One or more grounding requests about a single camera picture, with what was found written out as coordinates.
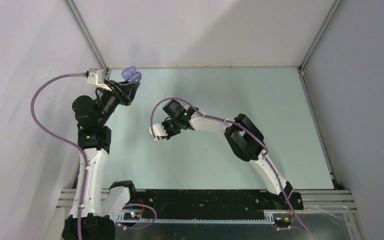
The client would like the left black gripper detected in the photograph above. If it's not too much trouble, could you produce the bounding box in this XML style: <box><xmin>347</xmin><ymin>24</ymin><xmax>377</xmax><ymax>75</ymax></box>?
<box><xmin>96</xmin><ymin>79</ymin><xmax>139</xmax><ymax>126</ymax></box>

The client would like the purple charging case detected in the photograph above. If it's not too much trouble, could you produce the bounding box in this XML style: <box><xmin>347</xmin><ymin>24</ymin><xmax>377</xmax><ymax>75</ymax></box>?
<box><xmin>121</xmin><ymin>65</ymin><xmax>142</xmax><ymax>83</ymax></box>

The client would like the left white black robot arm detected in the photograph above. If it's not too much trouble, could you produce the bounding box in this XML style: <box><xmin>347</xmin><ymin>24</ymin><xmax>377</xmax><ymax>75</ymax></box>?
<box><xmin>61</xmin><ymin>80</ymin><xmax>140</xmax><ymax>240</ymax></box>

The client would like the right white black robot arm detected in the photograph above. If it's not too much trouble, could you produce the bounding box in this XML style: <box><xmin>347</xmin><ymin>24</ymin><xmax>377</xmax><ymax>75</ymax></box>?
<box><xmin>148</xmin><ymin>97</ymin><xmax>294</xmax><ymax>209</ymax></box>

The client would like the left circuit board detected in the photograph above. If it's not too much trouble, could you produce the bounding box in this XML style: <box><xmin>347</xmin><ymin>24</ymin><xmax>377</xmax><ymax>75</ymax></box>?
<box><xmin>123</xmin><ymin>212</ymin><xmax>141</xmax><ymax>221</ymax></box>

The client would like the circuit board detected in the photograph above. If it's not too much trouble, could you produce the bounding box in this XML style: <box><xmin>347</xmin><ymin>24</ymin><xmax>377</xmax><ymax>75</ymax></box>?
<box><xmin>123</xmin><ymin>212</ymin><xmax>141</xmax><ymax>221</ymax></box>
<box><xmin>274</xmin><ymin>216</ymin><xmax>294</xmax><ymax>224</ymax></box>

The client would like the right circuit board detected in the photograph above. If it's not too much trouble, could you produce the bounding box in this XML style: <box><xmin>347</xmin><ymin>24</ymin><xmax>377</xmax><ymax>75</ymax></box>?
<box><xmin>274</xmin><ymin>216</ymin><xmax>294</xmax><ymax>224</ymax></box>

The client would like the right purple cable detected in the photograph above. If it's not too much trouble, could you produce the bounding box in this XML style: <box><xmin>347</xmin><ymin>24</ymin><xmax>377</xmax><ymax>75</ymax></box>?
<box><xmin>149</xmin><ymin>97</ymin><xmax>314</xmax><ymax>233</ymax></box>

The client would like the purple cable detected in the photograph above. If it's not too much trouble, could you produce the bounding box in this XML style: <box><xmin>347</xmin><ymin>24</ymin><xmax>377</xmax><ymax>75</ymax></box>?
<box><xmin>149</xmin><ymin>97</ymin><xmax>314</xmax><ymax>233</ymax></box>
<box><xmin>30</xmin><ymin>73</ymin><xmax>158</xmax><ymax>240</ymax></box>

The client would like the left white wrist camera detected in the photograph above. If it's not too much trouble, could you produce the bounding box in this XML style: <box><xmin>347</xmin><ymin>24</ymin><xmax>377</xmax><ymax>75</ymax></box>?
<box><xmin>86</xmin><ymin>68</ymin><xmax>112</xmax><ymax>91</ymax></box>

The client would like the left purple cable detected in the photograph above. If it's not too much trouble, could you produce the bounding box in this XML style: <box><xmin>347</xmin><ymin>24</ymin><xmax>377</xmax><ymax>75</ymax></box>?
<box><xmin>30</xmin><ymin>73</ymin><xmax>158</xmax><ymax>240</ymax></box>

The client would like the white slotted cable duct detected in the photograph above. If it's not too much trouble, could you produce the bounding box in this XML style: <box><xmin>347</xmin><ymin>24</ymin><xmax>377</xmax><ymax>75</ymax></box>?
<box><xmin>115</xmin><ymin>212</ymin><xmax>275</xmax><ymax>225</ymax></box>

